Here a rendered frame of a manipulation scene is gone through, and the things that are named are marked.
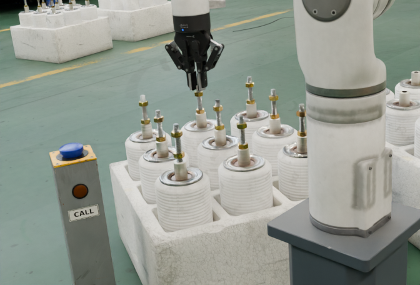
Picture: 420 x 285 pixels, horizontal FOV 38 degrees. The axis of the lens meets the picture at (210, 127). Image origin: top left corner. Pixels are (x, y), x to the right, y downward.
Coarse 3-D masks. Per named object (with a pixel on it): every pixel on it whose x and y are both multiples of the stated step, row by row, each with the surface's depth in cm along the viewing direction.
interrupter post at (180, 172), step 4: (176, 160) 105; (184, 160) 104; (176, 164) 103; (180, 164) 103; (184, 164) 104; (176, 168) 104; (180, 168) 103; (184, 168) 104; (176, 172) 104; (180, 172) 104; (184, 172) 104; (176, 176) 104; (180, 176) 104; (184, 176) 104
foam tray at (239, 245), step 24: (120, 168) 130; (120, 192) 125; (216, 192) 115; (120, 216) 131; (144, 216) 108; (216, 216) 107; (240, 216) 105; (264, 216) 104; (144, 240) 107; (168, 240) 99; (192, 240) 100; (216, 240) 102; (240, 240) 104; (264, 240) 105; (144, 264) 112; (168, 264) 100; (192, 264) 102; (216, 264) 103; (240, 264) 105; (264, 264) 107; (288, 264) 109
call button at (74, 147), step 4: (64, 144) 102; (68, 144) 102; (72, 144) 102; (76, 144) 102; (80, 144) 102; (60, 148) 101; (64, 148) 101; (68, 148) 100; (72, 148) 100; (76, 148) 100; (80, 148) 100; (60, 152) 100; (64, 152) 100; (68, 152) 100; (72, 152) 100; (76, 152) 100; (80, 152) 101; (64, 156) 101; (68, 156) 100; (72, 156) 100; (76, 156) 101
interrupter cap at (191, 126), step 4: (208, 120) 132; (212, 120) 132; (188, 124) 131; (192, 124) 131; (196, 124) 131; (208, 124) 130; (212, 124) 129; (184, 128) 129; (188, 128) 128; (192, 128) 128; (196, 128) 128; (200, 128) 128; (204, 128) 127; (208, 128) 127; (212, 128) 127
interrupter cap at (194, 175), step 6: (192, 168) 108; (162, 174) 106; (168, 174) 106; (174, 174) 106; (192, 174) 105; (198, 174) 105; (162, 180) 104; (168, 180) 104; (174, 180) 104; (180, 180) 104; (186, 180) 103; (192, 180) 103; (198, 180) 103; (174, 186) 102
